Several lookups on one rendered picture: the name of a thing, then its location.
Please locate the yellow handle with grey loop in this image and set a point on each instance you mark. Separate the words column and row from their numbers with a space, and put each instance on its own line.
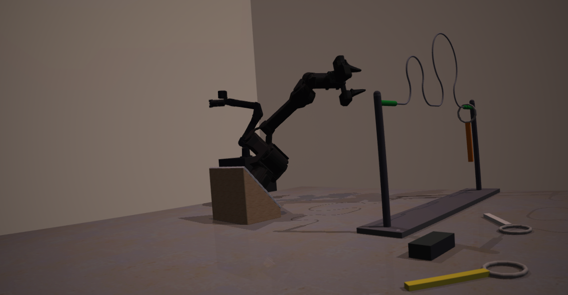
column 465, row 276

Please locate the orange handle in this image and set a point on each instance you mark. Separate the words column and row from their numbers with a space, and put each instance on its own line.
column 468, row 132

